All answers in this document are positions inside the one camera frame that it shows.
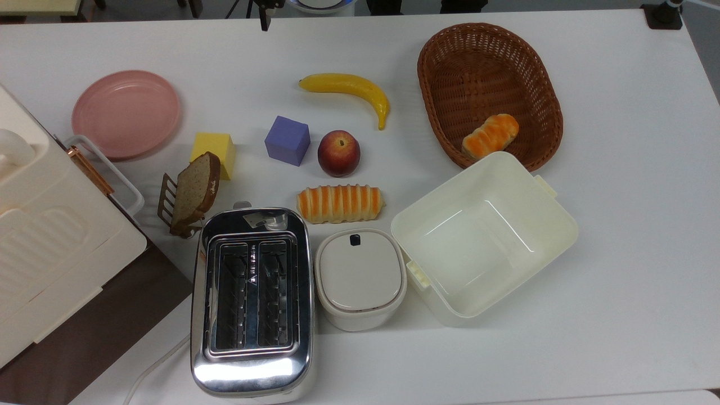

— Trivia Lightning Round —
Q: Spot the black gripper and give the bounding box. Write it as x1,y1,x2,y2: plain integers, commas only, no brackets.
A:
251,0,286,32

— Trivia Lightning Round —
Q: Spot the long orange striped bread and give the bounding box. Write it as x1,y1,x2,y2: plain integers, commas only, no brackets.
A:
296,184,386,224

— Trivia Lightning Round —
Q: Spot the brown bread slice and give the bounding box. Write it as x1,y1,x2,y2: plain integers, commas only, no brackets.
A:
169,151,222,236

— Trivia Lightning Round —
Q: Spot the brown wicker basket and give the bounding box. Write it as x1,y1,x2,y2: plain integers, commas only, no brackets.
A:
417,22,564,173

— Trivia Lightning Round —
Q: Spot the small orange striped bread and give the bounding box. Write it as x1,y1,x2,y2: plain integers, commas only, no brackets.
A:
461,114,520,160

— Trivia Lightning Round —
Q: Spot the yellow banana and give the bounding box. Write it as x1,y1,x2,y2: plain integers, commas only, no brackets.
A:
298,73,390,131

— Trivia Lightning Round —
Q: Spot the purple foam cube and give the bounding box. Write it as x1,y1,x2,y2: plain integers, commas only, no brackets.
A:
264,115,312,167

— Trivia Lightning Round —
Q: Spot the black base block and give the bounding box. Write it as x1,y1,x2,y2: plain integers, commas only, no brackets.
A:
440,0,489,14
367,0,418,16

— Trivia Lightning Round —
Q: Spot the yellow foam cube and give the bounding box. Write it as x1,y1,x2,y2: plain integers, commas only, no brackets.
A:
190,132,237,181

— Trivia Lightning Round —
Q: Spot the red apple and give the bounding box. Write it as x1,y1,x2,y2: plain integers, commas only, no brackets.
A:
317,130,361,178

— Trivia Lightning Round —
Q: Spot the pink round plate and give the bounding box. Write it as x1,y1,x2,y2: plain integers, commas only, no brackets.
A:
71,70,182,161

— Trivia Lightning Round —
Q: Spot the brown toast rack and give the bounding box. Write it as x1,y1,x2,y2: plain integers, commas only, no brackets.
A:
157,173,206,240

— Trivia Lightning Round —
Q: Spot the beige side table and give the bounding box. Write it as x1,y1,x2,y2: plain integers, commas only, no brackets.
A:
0,0,83,16

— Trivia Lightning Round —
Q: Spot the small white lidded bin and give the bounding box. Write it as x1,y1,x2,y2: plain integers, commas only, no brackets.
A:
314,227,408,332

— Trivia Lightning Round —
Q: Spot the white open plastic container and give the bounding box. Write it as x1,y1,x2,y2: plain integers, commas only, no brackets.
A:
390,151,579,328

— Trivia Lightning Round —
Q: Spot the dark brown drawer base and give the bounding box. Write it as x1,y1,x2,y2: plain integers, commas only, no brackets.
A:
0,239,195,405

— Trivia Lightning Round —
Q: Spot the chrome two-slot toaster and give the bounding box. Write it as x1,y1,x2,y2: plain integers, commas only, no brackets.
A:
190,201,316,404

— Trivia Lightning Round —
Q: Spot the white drawer handle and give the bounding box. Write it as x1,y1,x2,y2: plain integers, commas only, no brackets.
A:
64,134,145,219

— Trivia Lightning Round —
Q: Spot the copper bar handle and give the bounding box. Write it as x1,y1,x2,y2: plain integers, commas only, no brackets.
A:
67,145,115,196

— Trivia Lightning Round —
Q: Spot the white toaster cable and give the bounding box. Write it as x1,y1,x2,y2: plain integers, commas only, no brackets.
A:
123,333,192,405

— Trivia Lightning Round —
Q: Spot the black camera stand clamp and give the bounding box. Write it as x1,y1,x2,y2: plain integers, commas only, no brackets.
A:
641,0,685,30

